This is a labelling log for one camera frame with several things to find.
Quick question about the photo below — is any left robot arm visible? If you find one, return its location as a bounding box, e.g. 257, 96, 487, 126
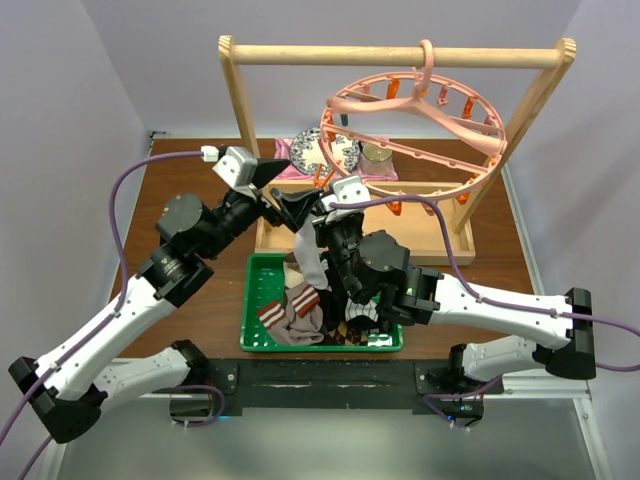
9, 147, 289, 444

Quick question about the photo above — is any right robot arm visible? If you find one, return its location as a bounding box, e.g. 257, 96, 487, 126
271, 177, 596, 393

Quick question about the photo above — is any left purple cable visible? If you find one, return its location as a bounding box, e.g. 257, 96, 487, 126
0, 149, 211, 480

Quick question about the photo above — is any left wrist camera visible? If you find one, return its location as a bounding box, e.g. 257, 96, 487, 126
200, 145, 258, 189

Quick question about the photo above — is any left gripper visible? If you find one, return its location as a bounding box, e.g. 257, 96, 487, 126
200, 159, 324, 260

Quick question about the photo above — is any wooden hanging rack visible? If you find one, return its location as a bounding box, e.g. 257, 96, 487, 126
218, 35, 577, 266

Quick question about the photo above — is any grey sock with red stripes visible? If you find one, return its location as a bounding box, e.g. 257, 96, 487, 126
257, 283, 324, 347

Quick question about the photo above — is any orange clothespin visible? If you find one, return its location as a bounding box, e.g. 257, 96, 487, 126
312, 165, 334, 188
386, 201, 402, 216

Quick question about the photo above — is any floral ceramic plate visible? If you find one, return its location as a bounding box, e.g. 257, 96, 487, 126
289, 127, 360, 176

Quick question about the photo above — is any pink cloth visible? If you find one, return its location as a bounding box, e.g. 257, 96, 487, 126
274, 137, 399, 181

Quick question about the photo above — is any green plastic tray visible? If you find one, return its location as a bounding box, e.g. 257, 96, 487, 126
240, 253, 404, 354

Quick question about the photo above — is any pink round clip hanger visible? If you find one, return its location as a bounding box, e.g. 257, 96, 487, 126
317, 39, 508, 202

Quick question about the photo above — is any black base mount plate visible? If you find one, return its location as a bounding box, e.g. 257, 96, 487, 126
148, 356, 505, 418

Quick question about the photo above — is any brown and cream sock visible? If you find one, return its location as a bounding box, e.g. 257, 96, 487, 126
283, 251, 304, 289

